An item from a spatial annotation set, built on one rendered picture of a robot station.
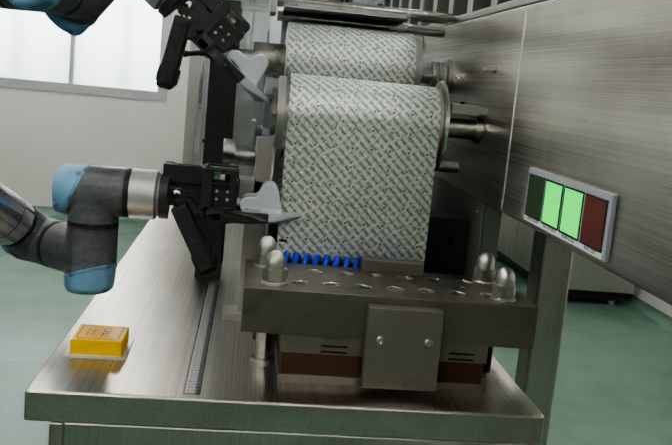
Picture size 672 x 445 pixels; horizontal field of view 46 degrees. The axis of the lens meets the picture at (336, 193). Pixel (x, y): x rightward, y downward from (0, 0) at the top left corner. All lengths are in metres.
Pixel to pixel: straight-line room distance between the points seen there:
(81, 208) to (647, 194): 0.78
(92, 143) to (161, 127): 0.58
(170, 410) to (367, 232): 0.42
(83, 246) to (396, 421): 0.52
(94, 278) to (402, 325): 0.47
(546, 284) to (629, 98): 0.69
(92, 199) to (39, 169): 5.84
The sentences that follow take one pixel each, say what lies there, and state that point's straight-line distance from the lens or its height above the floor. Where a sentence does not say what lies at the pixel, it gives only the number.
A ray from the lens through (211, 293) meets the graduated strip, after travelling 1.50.
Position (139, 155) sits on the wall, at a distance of 6.88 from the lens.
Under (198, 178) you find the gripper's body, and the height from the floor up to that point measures 1.14.
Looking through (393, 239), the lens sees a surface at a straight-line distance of 1.26.
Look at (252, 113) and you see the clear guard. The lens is 2.25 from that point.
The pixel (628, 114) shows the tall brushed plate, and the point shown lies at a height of 1.30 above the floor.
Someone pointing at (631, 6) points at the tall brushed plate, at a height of 1.41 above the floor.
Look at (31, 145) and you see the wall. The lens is 7.05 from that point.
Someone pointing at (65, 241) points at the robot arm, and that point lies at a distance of 1.26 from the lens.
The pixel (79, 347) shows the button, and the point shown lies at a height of 0.91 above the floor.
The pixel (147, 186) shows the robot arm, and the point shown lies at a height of 1.13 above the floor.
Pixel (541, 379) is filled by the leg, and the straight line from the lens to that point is 1.54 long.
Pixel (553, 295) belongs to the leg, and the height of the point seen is 0.96.
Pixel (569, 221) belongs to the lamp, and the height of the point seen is 1.17.
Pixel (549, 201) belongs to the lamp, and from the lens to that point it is 1.00.
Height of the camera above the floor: 1.30
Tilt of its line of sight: 8 degrees down
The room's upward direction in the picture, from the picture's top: 6 degrees clockwise
